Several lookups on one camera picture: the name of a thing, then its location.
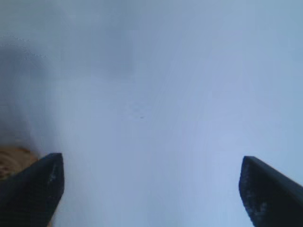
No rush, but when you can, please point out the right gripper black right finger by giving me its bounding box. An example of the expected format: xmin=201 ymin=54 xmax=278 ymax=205
xmin=238 ymin=155 xmax=303 ymax=227

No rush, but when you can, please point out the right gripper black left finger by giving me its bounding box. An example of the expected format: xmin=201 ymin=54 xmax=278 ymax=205
xmin=0 ymin=152 xmax=65 ymax=227

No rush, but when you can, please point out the tan woven wicker basket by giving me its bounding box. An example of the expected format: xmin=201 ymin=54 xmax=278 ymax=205
xmin=0 ymin=146 xmax=39 ymax=187

